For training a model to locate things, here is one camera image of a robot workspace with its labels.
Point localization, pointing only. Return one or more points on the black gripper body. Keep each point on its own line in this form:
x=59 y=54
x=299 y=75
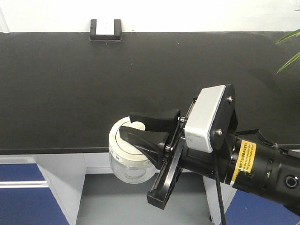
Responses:
x=213 y=165

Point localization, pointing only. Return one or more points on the green plant leaves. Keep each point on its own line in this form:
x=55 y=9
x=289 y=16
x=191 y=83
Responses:
x=294 y=54

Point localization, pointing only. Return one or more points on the glass jar with white lid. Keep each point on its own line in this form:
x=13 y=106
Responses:
x=127 y=162

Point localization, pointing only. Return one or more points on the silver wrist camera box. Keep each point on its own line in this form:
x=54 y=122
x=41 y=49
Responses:
x=211 y=117

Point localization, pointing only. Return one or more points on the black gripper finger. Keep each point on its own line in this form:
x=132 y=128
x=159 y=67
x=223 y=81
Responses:
x=151 y=144
x=165 y=121

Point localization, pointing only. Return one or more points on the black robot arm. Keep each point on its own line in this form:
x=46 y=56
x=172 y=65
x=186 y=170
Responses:
x=257 y=166

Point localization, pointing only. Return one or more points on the black white wall socket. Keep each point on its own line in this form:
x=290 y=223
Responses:
x=105 y=30

